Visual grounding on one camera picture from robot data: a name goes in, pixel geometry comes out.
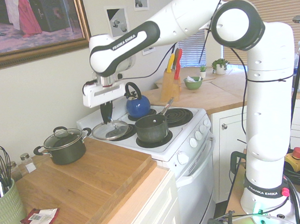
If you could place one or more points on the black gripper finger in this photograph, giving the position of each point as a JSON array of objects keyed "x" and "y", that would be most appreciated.
[
  {"x": 110, "y": 110},
  {"x": 104, "y": 113}
]

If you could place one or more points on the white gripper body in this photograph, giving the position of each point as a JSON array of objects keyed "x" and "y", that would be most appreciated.
[{"x": 104, "y": 93}]

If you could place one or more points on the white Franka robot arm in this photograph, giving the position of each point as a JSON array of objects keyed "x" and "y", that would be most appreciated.
[{"x": 268, "y": 95}]

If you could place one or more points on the glass lid with black knob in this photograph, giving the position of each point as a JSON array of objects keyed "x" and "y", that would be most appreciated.
[{"x": 62, "y": 141}]

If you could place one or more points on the small succulent in white pot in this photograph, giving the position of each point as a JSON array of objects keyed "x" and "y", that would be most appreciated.
[{"x": 203, "y": 72}]

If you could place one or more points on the leafy plant in white pot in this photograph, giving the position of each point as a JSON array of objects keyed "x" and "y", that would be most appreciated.
[{"x": 220, "y": 66}]

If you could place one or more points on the wooden knife block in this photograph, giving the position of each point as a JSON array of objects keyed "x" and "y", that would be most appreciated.
[{"x": 168, "y": 87}]

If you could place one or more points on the large black coil burner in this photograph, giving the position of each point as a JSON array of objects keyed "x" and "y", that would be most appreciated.
[{"x": 179, "y": 116}]

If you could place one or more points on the large wooden butcher block board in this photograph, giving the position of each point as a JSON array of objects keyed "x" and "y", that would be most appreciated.
[{"x": 93, "y": 189}]

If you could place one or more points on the red knife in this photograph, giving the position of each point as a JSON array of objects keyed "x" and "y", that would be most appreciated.
[{"x": 178, "y": 65}]

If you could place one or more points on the green ceramic bowl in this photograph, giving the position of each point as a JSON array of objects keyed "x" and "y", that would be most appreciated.
[{"x": 193, "y": 85}]

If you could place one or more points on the white stove knob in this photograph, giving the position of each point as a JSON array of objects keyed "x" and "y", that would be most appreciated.
[
  {"x": 203, "y": 129},
  {"x": 198, "y": 135},
  {"x": 182, "y": 157},
  {"x": 206, "y": 123},
  {"x": 193, "y": 142}
]

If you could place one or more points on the white crumpled cloth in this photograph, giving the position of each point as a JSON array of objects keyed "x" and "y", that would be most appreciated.
[{"x": 192, "y": 79}]

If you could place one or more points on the glass spice jar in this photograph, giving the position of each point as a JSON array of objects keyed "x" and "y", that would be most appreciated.
[
  {"x": 29, "y": 165},
  {"x": 15, "y": 171}
]

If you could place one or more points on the gold framed painting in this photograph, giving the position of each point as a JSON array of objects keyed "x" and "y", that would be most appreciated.
[{"x": 28, "y": 23}]

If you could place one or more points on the white base cabinet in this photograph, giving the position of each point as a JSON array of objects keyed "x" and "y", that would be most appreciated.
[
  {"x": 152, "y": 210},
  {"x": 221, "y": 163}
]

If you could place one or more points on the round metal cabinet knob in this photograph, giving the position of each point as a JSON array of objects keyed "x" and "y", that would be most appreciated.
[{"x": 224, "y": 126}]

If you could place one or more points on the white electric stove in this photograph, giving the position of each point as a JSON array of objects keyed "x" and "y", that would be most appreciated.
[{"x": 192, "y": 191}]

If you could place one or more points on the red paper packet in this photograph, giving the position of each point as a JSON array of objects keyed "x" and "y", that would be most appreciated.
[{"x": 53, "y": 218}]

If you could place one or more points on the white paper packet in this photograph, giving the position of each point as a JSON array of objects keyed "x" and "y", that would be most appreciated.
[{"x": 41, "y": 218}]

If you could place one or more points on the black bar clamp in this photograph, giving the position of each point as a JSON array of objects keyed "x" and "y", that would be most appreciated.
[
  {"x": 221, "y": 223},
  {"x": 237, "y": 162}
]

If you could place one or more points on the green ribbed utensil holder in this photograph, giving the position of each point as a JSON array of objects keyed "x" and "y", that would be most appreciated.
[{"x": 4, "y": 214}]

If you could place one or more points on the yellow emergency stop button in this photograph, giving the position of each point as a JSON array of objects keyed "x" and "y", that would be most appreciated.
[{"x": 297, "y": 157}]

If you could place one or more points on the clear plastic bottle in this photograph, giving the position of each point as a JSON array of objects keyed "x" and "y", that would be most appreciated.
[{"x": 297, "y": 59}]

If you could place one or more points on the black camera stand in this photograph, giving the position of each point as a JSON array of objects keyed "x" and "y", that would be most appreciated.
[{"x": 296, "y": 79}]

